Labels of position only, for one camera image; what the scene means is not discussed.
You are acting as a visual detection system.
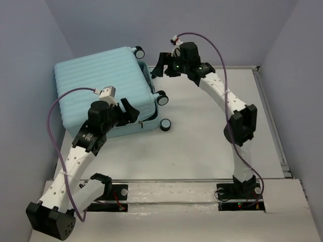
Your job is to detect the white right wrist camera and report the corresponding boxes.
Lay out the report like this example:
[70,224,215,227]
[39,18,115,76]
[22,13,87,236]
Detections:
[171,35,183,57]

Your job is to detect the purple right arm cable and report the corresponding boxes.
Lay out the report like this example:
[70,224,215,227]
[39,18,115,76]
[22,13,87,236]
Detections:
[176,32,265,202]

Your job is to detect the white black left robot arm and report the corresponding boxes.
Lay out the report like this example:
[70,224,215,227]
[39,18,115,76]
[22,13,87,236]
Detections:
[26,98,140,241]

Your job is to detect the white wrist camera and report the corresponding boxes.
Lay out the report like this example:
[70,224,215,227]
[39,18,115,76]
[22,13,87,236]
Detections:
[171,35,183,57]
[94,86,118,106]

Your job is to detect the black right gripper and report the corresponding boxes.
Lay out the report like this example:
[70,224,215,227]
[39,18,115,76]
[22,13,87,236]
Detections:
[150,53,188,78]

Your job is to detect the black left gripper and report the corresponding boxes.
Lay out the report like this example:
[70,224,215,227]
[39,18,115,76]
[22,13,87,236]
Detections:
[102,98,140,133]

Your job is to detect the light blue hard-shell suitcase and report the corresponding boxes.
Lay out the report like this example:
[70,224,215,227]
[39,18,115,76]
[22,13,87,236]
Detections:
[53,46,172,138]

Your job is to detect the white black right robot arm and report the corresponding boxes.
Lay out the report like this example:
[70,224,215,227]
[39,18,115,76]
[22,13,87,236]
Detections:
[151,39,264,200]

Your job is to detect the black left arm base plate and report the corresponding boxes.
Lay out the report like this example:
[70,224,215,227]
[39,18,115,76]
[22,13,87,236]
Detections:
[87,184,128,212]

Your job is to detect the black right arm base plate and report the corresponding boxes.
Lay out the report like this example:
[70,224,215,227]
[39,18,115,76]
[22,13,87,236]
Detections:
[214,182,265,212]

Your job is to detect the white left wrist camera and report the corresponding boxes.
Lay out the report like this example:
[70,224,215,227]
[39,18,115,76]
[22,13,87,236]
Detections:
[94,86,118,106]

